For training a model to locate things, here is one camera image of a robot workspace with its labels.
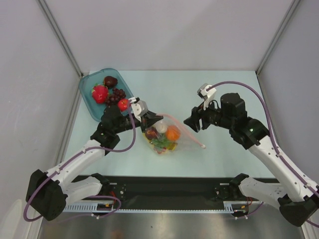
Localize clear zip top bag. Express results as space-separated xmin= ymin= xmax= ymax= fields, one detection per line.
xmin=143 ymin=114 xmax=206 ymax=155

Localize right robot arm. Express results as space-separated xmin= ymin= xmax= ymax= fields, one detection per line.
xmin=184 ymin=93 xmax=319 ymax=227

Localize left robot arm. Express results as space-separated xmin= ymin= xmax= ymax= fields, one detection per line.
xmin=23 ymin=104 xmax=163 ymax=222

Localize dark purple fake fruit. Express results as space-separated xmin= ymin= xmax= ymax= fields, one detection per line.
xmin=145 ymin=127 xmax=158 ymax=140

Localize fake orange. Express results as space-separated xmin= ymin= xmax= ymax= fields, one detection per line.
xmin=165 ymin=125 xmax=180 ymax=141

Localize small red fake apple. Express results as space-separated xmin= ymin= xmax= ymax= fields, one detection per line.
xmin=117 ymin=99 xmax=129 ymax=112

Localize yellow fake banana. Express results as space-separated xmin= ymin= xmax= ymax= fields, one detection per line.
xmin=164 ymin=142 xmax=177 ymax=152

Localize purple fake grapes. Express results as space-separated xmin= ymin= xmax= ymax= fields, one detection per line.
xmin=105 ymin=88 xmax=126 ymax=107

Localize dark red fake apple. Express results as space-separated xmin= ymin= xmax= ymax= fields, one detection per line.
xmin=103 ymin=76 xmax=118 ymax=89

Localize teal plastic bin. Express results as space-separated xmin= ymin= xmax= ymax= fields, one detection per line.
xmin=79 ymin=68 xmax=133 ymax=121

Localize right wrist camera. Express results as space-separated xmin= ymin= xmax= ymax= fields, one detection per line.
xmin=197 ymin=83 xmax=217 ymax=111

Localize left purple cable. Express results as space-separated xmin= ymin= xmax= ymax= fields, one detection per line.
xmin=23 ymin=99 xmax=137 ymax=222

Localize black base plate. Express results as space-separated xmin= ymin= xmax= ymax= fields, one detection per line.
xmin=98 ymin=176 xmax=256 ymax=211

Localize right white cable duct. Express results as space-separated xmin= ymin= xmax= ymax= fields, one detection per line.
xmin=223 ymin=201 xmax=249 ymax=214

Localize white cable duct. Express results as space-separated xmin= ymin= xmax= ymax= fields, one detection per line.
xmin=223 ymin=201 xmax=249 ymax=214
xmin=63 ymin=200 xmax=116 ymax=213

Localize left white cable duct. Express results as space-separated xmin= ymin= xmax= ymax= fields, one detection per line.
xmin=63 ymin=200 xmax=116 ymax=213

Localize right aluminium frame post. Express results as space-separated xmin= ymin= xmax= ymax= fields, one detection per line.
xmin=255 ymin=0 xmax=303 ymax=77

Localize aluminium frame post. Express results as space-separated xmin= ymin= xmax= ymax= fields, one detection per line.
xmin=37 ymin=0 xmax=84 ymax=77
xmin=255 ymin=0 xmax=303 ymax=77

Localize left aluminium frame post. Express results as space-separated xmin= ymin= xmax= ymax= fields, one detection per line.
xmin=37 ymin=0 xmax=84 ymax=77

